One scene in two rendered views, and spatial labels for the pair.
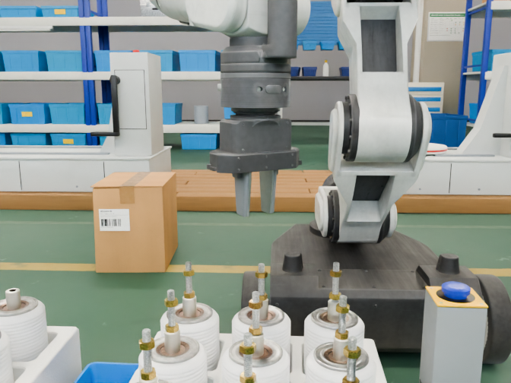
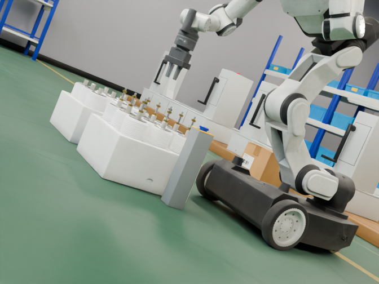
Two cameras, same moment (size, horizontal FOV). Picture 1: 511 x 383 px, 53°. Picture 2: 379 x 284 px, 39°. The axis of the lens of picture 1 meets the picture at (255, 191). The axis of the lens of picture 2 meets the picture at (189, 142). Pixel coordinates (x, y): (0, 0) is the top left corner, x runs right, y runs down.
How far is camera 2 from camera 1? 2.04 m
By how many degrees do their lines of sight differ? 55
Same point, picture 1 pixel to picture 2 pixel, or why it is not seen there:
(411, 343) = (242, 209)
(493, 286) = (287, 201)
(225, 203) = (364, 231)
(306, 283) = (229, 165)
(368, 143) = (268, 105)
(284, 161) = (179, 62)
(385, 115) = (278, 94)
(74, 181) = not seen: hidden behind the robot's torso
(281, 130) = (183, 54)
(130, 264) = not seen: hidden behind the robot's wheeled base
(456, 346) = (188, 142)
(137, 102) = (357, 146)
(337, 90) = not seen: outside the picture
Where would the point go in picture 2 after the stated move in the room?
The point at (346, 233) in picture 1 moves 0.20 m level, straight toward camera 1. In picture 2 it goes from (282, 174) to (246, 161)
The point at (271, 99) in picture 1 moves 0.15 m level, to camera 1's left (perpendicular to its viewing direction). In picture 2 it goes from (179, 41) to (162, 37)
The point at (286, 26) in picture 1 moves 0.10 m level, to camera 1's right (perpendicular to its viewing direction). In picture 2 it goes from (184, 22) to (197, 24)
